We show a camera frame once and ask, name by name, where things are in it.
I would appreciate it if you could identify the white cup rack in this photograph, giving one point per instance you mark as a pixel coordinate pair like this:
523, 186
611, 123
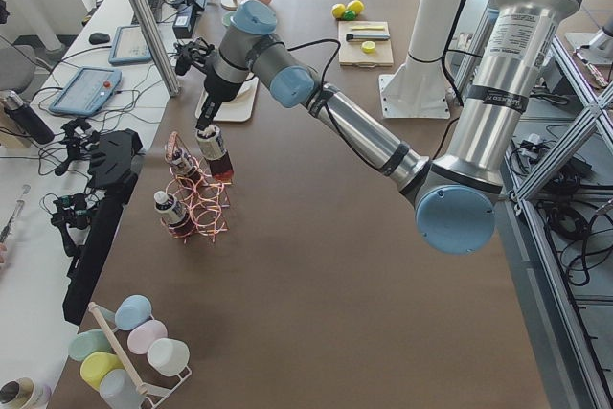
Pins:
156, 388

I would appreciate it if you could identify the white plastic cup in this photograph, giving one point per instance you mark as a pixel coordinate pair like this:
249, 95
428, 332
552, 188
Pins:
168, 356

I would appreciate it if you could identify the green lime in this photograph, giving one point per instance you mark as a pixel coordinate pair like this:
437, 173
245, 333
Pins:
348, 15

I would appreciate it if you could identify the yellow plastic cup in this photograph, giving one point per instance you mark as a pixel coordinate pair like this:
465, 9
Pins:
94, 368

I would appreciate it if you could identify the paper cup tan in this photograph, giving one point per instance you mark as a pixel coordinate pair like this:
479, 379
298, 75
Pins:
24, 393

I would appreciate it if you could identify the aluminium frame post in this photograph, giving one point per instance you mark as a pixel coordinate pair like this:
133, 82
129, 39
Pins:
155, 44

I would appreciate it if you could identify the yellow lemon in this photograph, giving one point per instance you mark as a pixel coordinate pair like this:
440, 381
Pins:
337, 10
356, 6

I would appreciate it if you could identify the steel muddler with black tip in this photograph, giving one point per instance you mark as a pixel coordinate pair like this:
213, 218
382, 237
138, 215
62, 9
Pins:
367, 36

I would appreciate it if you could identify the copper wire bottle rack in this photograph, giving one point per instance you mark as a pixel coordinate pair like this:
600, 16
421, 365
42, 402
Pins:
205, 199

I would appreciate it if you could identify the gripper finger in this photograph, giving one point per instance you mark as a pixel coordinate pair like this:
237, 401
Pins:
207, 113

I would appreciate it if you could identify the yellow plastic knife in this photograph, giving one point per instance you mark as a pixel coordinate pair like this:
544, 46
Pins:
367, 27

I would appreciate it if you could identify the black camera arm mount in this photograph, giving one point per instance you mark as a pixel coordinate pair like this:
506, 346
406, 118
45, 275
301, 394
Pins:
110, 168

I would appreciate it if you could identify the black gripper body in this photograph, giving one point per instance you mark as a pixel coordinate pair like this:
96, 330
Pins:
216, 95

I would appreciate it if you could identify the green plastic cup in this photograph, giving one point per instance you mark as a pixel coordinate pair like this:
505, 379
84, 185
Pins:
88, 342

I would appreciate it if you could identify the tea bottle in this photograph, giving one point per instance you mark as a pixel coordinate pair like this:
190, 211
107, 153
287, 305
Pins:
183, 164
173, 213
212, 147

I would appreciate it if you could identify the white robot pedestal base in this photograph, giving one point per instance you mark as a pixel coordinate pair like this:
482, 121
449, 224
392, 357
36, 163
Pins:
418, 87

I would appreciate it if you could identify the yellow lemon lower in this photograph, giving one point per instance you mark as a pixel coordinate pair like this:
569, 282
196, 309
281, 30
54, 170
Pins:
337, 10

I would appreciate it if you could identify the black computer mouse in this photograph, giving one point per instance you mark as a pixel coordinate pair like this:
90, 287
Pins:
98, 38

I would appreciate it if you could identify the pink plastic cup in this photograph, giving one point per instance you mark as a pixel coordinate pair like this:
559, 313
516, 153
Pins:
141, 338

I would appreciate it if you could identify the grey plastic cup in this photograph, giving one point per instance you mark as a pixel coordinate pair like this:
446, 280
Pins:
119, 392

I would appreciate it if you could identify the blue plastic cup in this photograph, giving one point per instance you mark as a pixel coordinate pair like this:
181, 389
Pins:
133, 312

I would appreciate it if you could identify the black water bottle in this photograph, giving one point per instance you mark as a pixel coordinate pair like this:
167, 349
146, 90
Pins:
24, 116

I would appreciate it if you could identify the blue teach pendant near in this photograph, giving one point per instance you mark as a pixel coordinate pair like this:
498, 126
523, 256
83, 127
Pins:
87, 91

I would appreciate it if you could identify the cream serving tray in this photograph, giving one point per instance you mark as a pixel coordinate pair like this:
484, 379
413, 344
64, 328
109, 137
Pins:
239, 110

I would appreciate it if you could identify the blue teach pendant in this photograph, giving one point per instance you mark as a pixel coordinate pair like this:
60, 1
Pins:
87, 91
129, 47

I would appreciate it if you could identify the half lemon slice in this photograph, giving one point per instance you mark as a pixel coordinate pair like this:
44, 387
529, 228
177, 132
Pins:
368, 47

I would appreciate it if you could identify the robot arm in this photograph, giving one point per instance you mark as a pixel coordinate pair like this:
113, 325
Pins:
453, 195

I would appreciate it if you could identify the yellow lemon upper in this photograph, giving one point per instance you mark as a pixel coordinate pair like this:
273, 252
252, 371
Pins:
356, 6

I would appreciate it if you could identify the wooden cutting board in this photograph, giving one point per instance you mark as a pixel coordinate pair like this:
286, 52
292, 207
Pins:
350, 53

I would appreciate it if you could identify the blue teach pendant far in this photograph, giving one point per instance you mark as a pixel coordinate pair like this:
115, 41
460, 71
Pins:
129, 47

